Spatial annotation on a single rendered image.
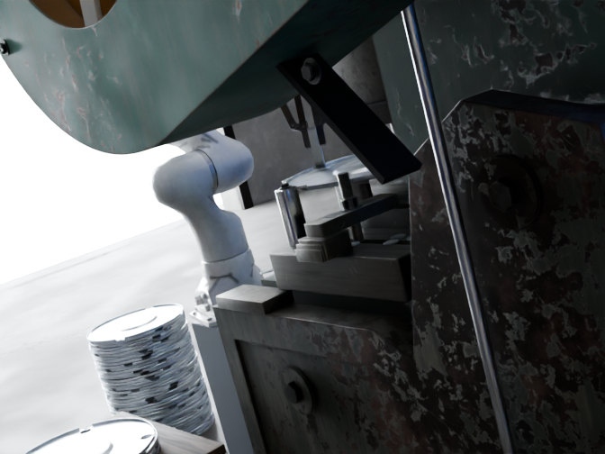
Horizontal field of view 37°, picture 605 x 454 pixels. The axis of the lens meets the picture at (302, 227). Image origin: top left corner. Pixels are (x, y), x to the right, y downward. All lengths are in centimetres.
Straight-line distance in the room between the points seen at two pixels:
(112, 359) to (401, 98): 171
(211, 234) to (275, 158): 479
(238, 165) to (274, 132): 476
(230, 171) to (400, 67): 97
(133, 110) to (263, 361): 54
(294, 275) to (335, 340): 15
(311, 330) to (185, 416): 141
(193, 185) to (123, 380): 84
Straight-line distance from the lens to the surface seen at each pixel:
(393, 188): 137
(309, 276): 134
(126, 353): 262
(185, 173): 198
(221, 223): 202
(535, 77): 98
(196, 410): 271
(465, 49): 104
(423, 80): 96
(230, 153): 205
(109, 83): 113
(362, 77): 136
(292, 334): 136
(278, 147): 682
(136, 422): 185
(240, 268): 204
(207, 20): 91
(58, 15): 135
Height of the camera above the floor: 99
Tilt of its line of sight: 11 degrees down
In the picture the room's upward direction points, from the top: 15 degrees counter-clockwise
